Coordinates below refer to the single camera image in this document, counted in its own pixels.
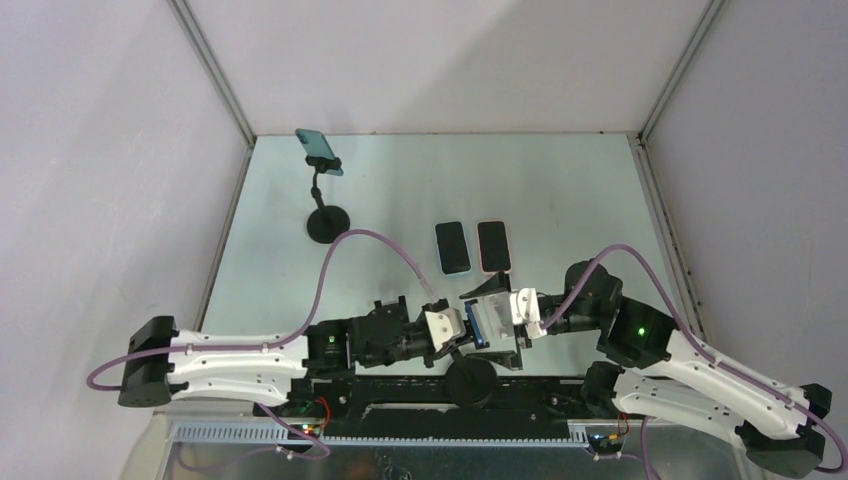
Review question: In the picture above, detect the pink phone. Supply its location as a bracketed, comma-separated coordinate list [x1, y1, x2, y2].
[476, 220, 512, 273]

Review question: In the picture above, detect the black round-base phone stand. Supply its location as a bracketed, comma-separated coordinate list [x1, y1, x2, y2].
[445, 350, 497, 409]

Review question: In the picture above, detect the light blue phone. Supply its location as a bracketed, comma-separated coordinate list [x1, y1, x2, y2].
[434, 221, 471, 276]

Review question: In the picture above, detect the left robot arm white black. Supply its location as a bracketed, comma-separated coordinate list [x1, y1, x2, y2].
[118, 305, 466, 417]

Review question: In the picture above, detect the black folding phone stand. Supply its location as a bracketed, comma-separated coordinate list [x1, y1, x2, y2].
[369, 295, 408, 322]

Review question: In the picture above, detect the black gooseneck phone stand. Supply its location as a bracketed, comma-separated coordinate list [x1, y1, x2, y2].
[305, 155, 350, 245]

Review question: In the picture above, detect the teal phone on stand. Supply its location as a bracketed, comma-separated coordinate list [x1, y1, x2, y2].
[295, 128, 343, 176]

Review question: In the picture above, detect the right controller board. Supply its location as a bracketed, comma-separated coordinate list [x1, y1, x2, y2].
[589, 434, 626, 456]

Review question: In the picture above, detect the controller board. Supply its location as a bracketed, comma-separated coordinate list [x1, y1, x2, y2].
[589, 434, 626, 456]
[288, 425, 322, 440]

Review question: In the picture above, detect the left controller board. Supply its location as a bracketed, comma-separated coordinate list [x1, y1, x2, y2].
[288, 425, 322, 440]

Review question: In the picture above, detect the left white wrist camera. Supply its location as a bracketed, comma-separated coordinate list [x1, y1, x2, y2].
[423, 299, 468, 353]

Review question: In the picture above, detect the grey slotted cable duct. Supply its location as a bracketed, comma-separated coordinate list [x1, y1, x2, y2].
[171, 421, 589, 448]

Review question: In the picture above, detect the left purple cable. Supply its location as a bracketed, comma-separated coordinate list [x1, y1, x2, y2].
[86, 229, 439, 392]

